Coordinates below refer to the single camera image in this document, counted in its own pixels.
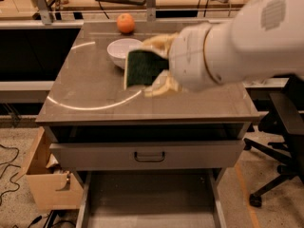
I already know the grey top drawer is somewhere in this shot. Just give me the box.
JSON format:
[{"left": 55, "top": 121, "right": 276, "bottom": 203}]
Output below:
[{"left": 50, "top": 140, "right": 244, "bottom": 171}]

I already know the orange fruit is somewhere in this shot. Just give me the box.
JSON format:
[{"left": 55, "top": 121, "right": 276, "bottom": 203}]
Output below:
[{"left": 116, "top": 13, "right": 135, "bottom": 33}]

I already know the black office chair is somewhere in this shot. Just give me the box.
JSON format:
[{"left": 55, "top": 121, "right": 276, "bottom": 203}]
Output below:
[{"left": 244, "top": 75, "right": 304, "bottom": 207}]

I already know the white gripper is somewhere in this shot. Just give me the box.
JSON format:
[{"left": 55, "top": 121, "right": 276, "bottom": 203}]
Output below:
[{"left": 142, "top": 22, "right": 222, "bottom": 97}]

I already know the black drawer handle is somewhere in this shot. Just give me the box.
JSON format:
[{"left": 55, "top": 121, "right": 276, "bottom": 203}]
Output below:
[{"left": 134, "top": 152, "right": 165, "bottom": 162}]

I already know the black floor cable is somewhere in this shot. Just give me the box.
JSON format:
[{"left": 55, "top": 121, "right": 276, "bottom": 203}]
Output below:
[{"left": 0, "top": 142, "right": 23, "bottom": 207}]

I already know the grey cabinet counter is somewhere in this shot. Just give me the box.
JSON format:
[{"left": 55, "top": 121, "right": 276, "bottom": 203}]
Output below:
[{"left": 36, "top": 21, "right": 258, "bottom": 126}]

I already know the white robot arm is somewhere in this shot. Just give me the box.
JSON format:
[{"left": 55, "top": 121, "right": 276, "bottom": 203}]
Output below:
[{"left": 144, "top": 0, "right": 304, "bottom": 97}]

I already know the green yellow sponge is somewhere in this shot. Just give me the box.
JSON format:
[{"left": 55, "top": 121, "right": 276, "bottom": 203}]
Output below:
[{"left": 123, "top": 49, "right": 169, "bottom": 88}]

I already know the cardboard box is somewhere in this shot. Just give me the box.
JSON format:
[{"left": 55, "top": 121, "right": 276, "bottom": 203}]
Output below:
[{"left": 16, "top": 127, "right": 83, "bottom": 211}]

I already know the open grey middle drawer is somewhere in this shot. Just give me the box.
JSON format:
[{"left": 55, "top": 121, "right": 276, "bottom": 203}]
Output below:
[{"left": 76, "top": 170, "right": 228, "bottom": 228}]

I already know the white ceramic bowl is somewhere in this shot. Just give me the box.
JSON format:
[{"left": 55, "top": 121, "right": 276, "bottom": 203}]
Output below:
[{"left": 107, "top": 38, "right": 142, "bottom": 69}]

